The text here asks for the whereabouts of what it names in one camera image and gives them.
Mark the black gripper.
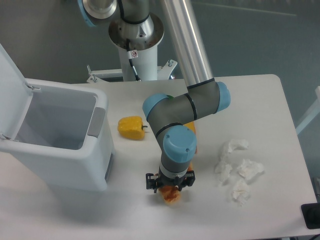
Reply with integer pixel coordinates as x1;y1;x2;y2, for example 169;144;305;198
145;170;195;193

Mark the long braided bread loaf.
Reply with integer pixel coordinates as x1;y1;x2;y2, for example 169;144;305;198
157;185;181;206

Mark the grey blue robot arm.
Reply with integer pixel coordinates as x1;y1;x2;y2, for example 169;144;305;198
78;0;231;191

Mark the round braided bread roll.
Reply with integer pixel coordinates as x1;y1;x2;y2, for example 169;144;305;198
187;162;194;172

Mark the square toast bread slice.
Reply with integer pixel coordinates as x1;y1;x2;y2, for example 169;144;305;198
184;121;198;154

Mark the crumpled tissue left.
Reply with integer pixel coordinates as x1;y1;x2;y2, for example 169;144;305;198
214;160;233;186

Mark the crumpled tissue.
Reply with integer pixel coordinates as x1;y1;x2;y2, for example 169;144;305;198
231;179;251;206
237;158;265;181
219;139;249;161
214;160;233;186

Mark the yellow bell pepper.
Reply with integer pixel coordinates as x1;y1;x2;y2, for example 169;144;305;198
117;115;146;141

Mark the crumpled tissue top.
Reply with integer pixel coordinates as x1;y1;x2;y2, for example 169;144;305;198
219;139;249;161

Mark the crumpled tissue bottom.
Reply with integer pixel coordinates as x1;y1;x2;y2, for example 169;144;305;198
231;179;251;206

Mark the crumpled tissue right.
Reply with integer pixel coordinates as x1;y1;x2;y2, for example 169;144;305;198
237;158;265;181

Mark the white trash bin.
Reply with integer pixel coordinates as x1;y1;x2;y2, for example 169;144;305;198
0;79;115;192

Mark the black device at edge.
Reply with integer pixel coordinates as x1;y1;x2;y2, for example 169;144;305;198
301;202;320;230

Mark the white trash bin lid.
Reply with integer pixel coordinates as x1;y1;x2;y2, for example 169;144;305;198
0;46;33;140

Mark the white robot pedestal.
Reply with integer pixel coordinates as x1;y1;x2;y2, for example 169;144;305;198
87;46;178;83

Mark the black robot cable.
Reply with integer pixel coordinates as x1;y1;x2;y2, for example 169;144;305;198
126;38;142;82

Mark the white frame at right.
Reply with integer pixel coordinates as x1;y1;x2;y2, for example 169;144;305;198
295;86;320;135

